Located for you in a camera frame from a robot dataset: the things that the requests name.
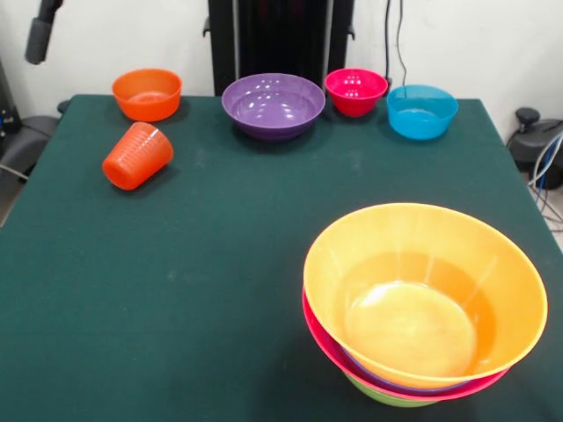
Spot orange-red plastic cup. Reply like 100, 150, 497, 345
102, 121, 175, 192

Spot black electronics box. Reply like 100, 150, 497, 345
0, 59, 22, 133

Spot purple bowl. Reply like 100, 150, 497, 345
221, 73, 326, 142

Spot large orange bowl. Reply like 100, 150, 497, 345
303, 202, 549, 384

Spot dark green tablecloth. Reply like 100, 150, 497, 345
0, 94, 563, 422

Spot black wall cable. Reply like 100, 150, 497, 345
384, 0, 426, 101

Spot medium green bowl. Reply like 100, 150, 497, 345
342, 371, 441, 410

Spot blue and white cables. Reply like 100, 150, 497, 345
527, 131, 563, 229

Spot small crimson bowl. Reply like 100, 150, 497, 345
324, 68, 390, 118

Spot large pink bowl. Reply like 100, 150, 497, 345
301, 285, 511, 402

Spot small orange bowl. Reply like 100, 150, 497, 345
111, 68, 183, 123

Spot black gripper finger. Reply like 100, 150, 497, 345
24, 0, 66, 66

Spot small blue bowl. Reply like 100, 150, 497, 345
386, 84, 459, 141

